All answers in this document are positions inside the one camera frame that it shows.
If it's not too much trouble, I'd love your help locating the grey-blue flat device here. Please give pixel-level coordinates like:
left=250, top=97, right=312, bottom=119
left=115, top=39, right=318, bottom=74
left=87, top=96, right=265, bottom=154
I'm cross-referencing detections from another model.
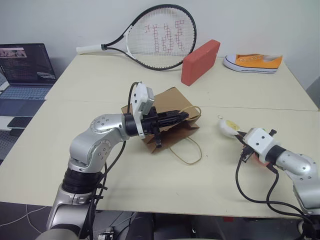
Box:
left=0, top=98, right=46, bottom=118

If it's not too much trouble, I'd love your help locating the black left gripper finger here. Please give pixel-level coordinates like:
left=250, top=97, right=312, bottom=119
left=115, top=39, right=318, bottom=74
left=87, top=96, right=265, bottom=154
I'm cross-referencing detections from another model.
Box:
left=157, top=109, right=182, bottom=120
left=159, top=112, right=190, bottom=129

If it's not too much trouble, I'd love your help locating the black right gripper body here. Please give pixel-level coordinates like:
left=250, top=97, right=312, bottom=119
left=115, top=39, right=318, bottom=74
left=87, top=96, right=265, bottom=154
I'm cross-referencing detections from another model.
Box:
left=238, top=144, right=255, bottom=165

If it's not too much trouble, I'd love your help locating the black and white tennis racket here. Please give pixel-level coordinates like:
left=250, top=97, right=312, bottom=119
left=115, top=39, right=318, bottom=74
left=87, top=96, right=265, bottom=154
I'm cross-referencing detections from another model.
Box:
left=75, top=3, right=199, bottom=72

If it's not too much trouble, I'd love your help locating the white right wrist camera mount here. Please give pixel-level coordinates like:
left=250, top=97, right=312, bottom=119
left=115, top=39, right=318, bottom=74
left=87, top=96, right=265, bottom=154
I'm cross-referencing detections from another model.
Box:
left=242, top=127, right=282, bottom=162

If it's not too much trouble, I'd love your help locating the white and yellow plush toy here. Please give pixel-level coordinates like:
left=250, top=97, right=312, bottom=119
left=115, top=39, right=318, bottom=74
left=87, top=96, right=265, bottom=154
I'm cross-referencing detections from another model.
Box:
left=216, top=114, right=240, bottom=139

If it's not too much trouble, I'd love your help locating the thin white floor cable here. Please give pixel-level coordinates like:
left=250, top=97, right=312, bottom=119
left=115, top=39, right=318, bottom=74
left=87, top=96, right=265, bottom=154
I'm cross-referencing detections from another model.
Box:
left=24, top=203, right=49, bottom=232

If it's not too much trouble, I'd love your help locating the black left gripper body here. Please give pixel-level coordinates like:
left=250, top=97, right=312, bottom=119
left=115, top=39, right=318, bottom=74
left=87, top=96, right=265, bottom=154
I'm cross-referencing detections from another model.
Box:
left=140, top=106, right=163, bottom=149

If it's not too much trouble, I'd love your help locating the black smartphone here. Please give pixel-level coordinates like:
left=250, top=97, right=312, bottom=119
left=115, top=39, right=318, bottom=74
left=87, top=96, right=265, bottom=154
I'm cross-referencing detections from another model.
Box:
left=6, top=115, right=34, bottom=130

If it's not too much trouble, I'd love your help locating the orange canvas sneaker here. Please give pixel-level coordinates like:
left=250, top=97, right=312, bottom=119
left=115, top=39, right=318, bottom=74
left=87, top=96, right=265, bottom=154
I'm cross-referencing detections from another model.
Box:
left=222, top=53, right=284, bottom=75

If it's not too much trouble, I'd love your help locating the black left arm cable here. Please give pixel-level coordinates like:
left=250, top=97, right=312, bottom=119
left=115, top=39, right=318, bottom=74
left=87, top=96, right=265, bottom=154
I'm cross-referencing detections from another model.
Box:
left=79, top=81, right=141, bottom=240

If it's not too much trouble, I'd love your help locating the brown paper bag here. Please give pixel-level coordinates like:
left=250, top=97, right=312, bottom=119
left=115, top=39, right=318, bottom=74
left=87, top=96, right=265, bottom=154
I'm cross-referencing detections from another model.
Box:
left=120, top=86, right=203, bottom=166

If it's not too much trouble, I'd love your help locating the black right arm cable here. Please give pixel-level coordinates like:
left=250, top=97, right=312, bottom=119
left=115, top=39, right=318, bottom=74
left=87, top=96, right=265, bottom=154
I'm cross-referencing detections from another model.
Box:
left=235, top=149, right=320, bottom=240

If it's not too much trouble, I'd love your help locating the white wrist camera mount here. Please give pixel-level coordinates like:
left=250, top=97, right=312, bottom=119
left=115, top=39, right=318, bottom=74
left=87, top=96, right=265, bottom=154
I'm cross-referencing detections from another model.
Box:
left=129, top=81, right=156, bottom=140
left=242, top=127, right=282, bottom=162

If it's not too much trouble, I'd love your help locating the open dark laptop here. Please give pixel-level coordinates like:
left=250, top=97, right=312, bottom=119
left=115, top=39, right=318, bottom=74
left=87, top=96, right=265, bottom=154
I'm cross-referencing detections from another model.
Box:
left=0, top=43, right=57, bottom=101

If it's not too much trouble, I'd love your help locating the dark perforated side table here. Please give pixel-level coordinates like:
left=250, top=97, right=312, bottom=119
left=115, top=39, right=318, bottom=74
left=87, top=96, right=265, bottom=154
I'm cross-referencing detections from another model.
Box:
left=0, top=128, right=26, bottom=161

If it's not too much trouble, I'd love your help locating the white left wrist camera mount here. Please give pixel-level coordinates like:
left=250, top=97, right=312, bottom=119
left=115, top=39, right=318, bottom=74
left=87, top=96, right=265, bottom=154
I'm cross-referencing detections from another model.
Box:
left=129, top=81, right=156, bottom=140

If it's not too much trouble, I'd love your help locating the red brick block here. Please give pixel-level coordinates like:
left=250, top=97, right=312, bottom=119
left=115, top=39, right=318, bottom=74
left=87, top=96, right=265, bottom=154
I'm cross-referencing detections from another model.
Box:
left=180, top=39, right=222, bottom=87

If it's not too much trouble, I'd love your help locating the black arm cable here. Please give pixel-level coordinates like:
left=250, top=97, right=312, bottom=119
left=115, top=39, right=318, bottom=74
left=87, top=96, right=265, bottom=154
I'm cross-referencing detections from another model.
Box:
left=235, top=149, right=320, bottom=240
left=79, top=81, right=141, bottom=240

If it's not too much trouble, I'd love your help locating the grey robot torso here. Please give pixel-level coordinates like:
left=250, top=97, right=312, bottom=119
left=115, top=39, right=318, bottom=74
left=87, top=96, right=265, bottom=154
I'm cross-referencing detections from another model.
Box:
left=32, top=227, right=84, bottom=240

